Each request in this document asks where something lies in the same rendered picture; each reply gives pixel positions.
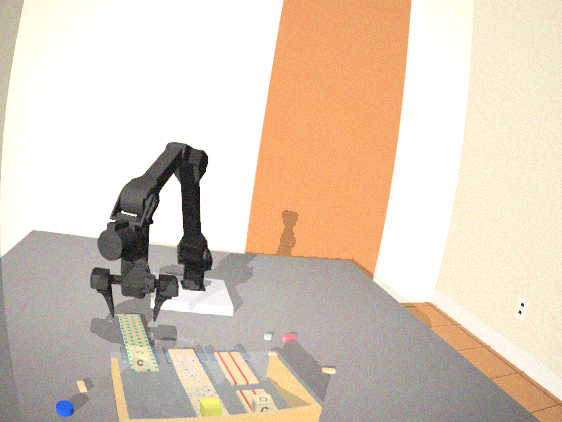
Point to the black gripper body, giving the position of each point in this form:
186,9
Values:
101,278

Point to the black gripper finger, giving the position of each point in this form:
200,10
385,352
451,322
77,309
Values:
108,297
159,301

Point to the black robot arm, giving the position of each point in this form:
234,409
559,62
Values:
141,197

